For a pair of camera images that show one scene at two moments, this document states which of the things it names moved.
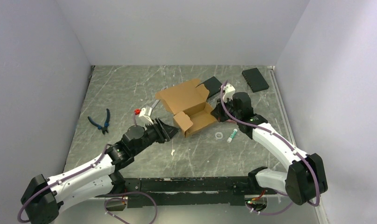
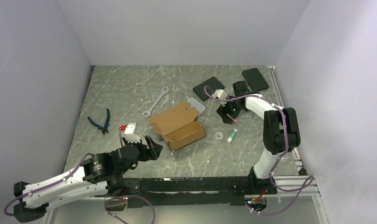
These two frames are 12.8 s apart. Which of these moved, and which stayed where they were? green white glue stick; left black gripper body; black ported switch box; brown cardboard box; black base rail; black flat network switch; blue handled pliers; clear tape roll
Moved: left black gripper body; brown cardboard box
Stayed: green white glue stick; black ported switch box; clear tape roll; black base rail; black flat network switch; blue handled pliers
